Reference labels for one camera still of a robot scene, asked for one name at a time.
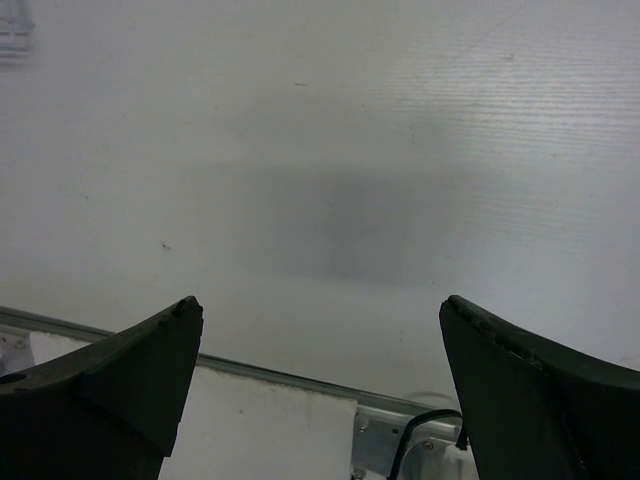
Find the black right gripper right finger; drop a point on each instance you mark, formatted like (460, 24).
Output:
(536, 409)

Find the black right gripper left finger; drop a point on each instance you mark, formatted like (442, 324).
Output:
(109, 410)

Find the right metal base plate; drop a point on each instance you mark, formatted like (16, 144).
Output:
(425, 444)

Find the white wire dish rack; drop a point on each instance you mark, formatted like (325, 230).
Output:
(17, 32)

